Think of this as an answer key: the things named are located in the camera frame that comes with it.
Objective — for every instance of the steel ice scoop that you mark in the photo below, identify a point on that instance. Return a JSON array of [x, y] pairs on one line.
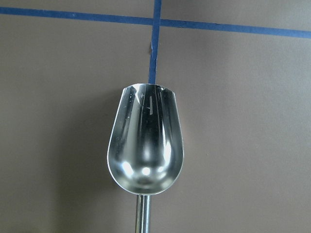
[[145, 152]]

